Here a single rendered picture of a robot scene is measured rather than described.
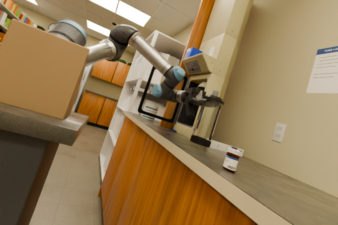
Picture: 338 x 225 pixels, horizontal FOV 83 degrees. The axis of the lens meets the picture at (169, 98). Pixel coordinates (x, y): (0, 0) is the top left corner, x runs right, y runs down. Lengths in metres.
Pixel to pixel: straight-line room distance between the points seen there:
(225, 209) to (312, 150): 0.78
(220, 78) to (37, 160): 1.12
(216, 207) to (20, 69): 0.64
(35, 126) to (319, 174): 1.19
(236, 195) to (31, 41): 0.64
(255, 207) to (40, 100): 0.58
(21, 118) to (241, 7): 1.44
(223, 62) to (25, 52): 1.12
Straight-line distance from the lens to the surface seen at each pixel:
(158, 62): 1.05
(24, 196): 0.66
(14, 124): 0.55
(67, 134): 0.53
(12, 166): 0.64
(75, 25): 0.82
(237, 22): 1.54
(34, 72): 0.63
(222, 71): 1.39
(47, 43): 0.64
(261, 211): 0.47
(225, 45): 1.43
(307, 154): 1.28
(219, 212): 0.60
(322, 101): 1.32
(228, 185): 0.53
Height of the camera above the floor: 1.05
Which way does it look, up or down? 5 degrees up
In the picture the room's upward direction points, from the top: 19 degrees clockwise
